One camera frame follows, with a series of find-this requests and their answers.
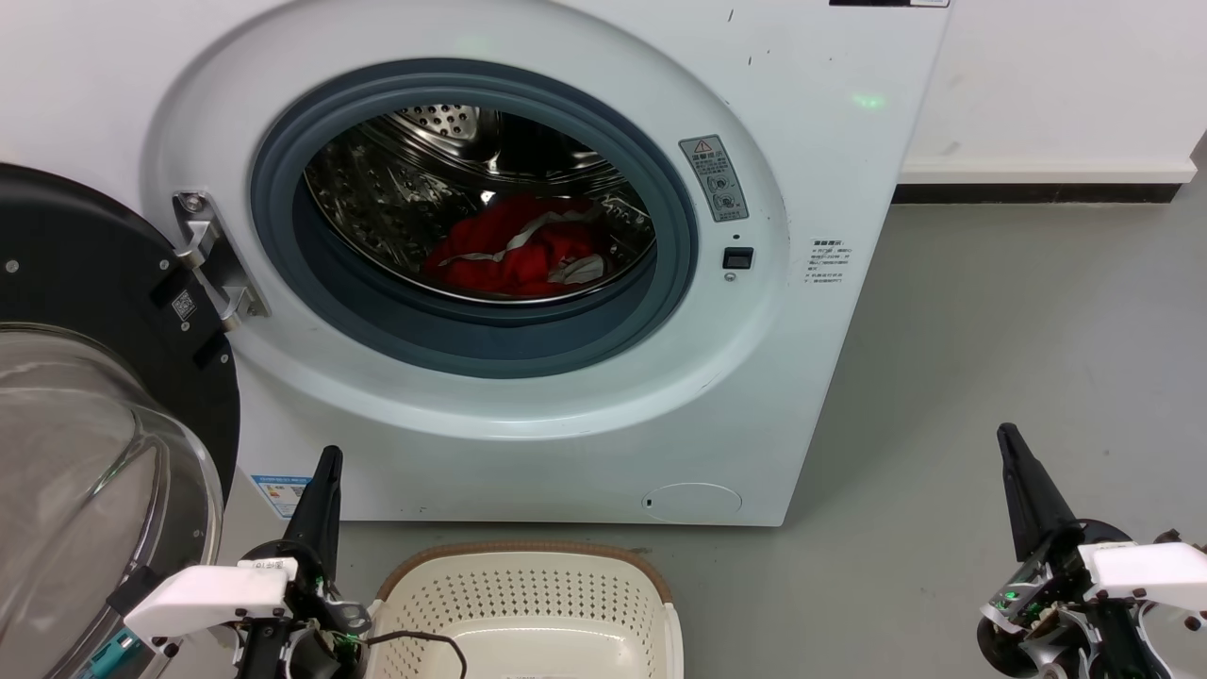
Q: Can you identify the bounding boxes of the thin black cable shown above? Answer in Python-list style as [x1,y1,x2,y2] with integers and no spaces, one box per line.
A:
[366,630,469,679]

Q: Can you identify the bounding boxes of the blue energy label sticker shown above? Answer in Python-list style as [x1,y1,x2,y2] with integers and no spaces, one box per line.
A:
[251,474,312,520]

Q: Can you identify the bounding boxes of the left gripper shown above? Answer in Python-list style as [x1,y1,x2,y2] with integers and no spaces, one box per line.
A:
[236,446,373,679]

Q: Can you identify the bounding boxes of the white front-load washing machine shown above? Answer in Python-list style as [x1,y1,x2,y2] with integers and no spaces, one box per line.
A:
[0,0,953,527]

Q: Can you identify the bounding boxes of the red garment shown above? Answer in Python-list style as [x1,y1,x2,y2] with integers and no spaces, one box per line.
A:
[422,193,614,301]

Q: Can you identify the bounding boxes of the round white filter cover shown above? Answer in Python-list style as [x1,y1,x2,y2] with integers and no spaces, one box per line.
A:
[642,482,743,522]

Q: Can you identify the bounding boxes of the white and black baseboard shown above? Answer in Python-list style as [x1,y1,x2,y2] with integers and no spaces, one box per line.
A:
[891,156,1199,205]

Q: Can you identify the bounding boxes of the silver metal door hinge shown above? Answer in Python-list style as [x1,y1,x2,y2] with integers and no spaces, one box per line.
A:
[173,191,270,331]

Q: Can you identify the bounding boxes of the grey warning sticker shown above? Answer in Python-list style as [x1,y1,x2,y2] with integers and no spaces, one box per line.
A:
[679,135,751,224]

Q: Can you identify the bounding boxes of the cream plastic laundry basket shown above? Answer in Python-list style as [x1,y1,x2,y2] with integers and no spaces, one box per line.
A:
[363,541,685,679]

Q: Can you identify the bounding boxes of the grey rubber door gasket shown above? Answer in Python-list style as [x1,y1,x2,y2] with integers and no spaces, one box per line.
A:
[250,58,699,380]

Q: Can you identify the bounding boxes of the stainless steel washing machine drum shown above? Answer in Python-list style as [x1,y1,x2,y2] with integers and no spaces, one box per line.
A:
[304,104,656,305]

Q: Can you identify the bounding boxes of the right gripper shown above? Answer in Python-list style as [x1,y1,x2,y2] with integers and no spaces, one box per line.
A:
[976,423,1163,679]

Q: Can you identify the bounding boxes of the black round washer door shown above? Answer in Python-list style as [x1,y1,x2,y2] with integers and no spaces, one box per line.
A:
[0,162,241,679]

